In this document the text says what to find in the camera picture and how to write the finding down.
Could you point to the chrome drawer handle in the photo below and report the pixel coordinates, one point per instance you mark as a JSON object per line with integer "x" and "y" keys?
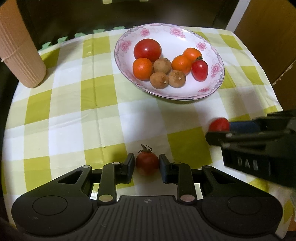
{"x": 122, "y": 1}

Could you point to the large red tomato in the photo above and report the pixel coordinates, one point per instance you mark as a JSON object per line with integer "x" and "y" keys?
{"x": 147, "y": 48}

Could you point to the brown cardboard box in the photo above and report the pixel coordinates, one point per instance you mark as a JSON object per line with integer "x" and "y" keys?
{"x": 267, "y": 29}

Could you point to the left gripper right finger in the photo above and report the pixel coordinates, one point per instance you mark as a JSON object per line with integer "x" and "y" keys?
{"x": 179, "y": 174}

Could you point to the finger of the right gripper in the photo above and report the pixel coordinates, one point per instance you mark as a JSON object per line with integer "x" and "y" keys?
{"x": 258, "y": 142}
{"x": 276, "y": 121}

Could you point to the green foam mat edge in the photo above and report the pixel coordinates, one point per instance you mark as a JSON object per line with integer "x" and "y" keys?
{"x": 77, "y": 35}

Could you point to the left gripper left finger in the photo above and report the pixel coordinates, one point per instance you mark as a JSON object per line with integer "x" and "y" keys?
{"x": 113, "y": 174}

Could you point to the red cherry tomato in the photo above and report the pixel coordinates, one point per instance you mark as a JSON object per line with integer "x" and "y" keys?
{"x": 147, "y": 163}
{"x": 219, "y": 125}
{"x": 199, "y": 69}

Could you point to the green checked tablecloth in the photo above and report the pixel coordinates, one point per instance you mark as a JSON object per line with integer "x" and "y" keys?
{"x": 87, "y": 113}

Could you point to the orange kumquat cluster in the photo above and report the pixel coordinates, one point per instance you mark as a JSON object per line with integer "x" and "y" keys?
{"x": 142, "y": 68}
{"x": 192, "y": 54}

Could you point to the pink ribbed cylinder container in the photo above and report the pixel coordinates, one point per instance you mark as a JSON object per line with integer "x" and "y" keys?
{"x": 18, "y": 51}

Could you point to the dark wooden cabinet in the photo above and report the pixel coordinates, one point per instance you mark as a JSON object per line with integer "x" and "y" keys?
{"x": 48, "y": 20}

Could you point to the brown longan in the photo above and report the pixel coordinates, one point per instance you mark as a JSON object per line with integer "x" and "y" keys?
{"x": 159, "y": 80}
{"x": 177, "y": 78}
{"x": 162, "y": 65}

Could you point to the red cherry tomato top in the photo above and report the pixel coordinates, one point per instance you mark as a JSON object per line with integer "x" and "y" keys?
{"x": 219, "y": 125}

